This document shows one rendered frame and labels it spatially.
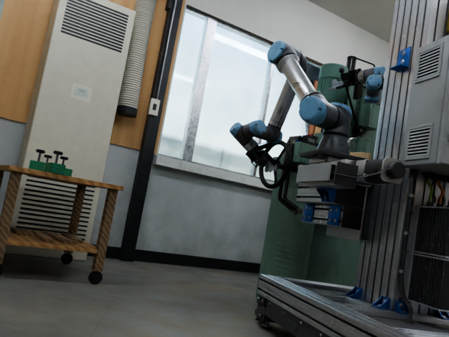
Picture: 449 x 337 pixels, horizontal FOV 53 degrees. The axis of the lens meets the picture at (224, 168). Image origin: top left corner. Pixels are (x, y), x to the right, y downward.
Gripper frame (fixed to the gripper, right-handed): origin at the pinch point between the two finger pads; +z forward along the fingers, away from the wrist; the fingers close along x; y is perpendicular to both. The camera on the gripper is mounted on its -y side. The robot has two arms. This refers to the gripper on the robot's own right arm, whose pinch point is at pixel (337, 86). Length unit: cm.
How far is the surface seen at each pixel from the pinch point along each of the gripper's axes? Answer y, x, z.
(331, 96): -5.1, 1.3, 5.5
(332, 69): 10.1, -6.9, 6.5
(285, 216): -62, 55, 16
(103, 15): 95, 78, 112
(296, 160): -30, 44, 3
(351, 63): 8.6, -27.7, 10.2
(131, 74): 53, 71, 124
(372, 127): -30.9, -11.6, -6.7
